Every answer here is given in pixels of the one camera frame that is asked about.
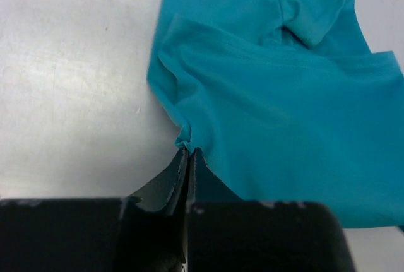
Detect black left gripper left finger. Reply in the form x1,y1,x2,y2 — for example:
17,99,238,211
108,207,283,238
131,148,189,214

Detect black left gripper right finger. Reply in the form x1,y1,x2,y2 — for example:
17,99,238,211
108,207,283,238
187,148,240,203

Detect teal t shirt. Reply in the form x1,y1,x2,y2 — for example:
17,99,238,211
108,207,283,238
148,0,403,228

